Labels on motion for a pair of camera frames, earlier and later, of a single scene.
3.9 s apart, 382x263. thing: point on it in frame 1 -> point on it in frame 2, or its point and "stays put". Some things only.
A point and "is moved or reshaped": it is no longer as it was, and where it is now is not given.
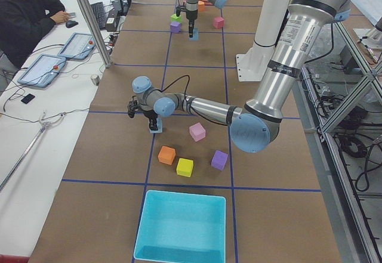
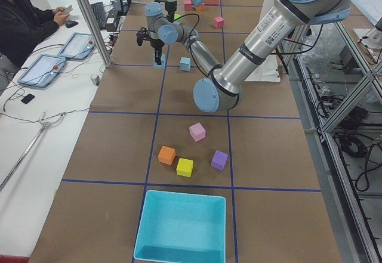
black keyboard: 99,11 stays put
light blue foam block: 195,34 is moved or reshaped
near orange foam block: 166,155 stays put
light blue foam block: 159,125 -> 163,61
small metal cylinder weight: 95,79 stays put
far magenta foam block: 218,22 stays put
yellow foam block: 184,167 stays put
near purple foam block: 219,160 stays put
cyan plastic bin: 178,227 stays put
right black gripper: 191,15 -> 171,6
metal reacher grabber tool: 45,124 stays put
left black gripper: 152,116 -> 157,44
